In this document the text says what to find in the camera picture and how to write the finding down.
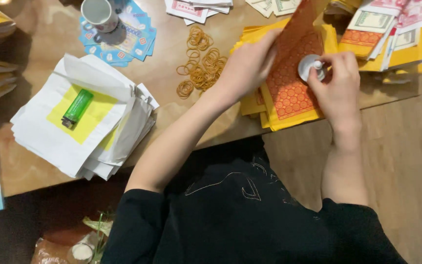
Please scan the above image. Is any person's right hand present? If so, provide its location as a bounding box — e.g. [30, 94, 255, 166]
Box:
[307, 51, 362, 129]

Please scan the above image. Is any person's left hand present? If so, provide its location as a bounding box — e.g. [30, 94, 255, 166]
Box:
[216, 29, 283, 108]

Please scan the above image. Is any small white knobbed dish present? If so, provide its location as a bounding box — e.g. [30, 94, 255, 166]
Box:
[298, 54, 327, 83]

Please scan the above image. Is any orange patterned paper sheet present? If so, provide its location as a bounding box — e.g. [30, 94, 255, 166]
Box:
[260, 0, 325, 131]

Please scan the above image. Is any pile of grey-green paper bills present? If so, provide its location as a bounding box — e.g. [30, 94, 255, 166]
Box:
[245, 0, 302, 18]

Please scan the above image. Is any stack of yellow joss papers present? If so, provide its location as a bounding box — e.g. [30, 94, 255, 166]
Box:
[230, 18, 340, 130]

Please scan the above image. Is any pile of tan rubber bands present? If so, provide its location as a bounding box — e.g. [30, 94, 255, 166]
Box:
[176, 25, 228, 100]

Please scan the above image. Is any stack of white red-printed notes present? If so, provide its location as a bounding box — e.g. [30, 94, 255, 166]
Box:
[164, 0, 233, 26]

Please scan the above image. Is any heap of mixed paper money bundles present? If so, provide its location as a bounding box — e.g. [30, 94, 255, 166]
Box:
[323, 0, 422, 75]

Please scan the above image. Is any pile of blue paper notes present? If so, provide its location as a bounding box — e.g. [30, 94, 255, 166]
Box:
[78, 0, 157, 67]

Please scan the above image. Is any white ceramic mug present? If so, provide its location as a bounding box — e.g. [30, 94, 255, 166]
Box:
[81, 0, 119, 33]

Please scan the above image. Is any person's black clothing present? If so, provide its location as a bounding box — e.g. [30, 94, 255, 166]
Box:
[100, 136, 409, 264]

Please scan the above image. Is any green plastic lighter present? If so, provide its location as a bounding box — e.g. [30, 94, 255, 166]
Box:
[61, 89, 95, 129]

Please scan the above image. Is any stack of white yellow-square papers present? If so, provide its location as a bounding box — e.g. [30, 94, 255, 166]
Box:
[10, 54, 160, 181]

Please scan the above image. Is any small white-filled cup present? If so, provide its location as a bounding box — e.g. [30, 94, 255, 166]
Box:
[67, 242, 95, 264]

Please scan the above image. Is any clear plastic bag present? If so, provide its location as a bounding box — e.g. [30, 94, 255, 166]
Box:
[31, 212, 115, 264]

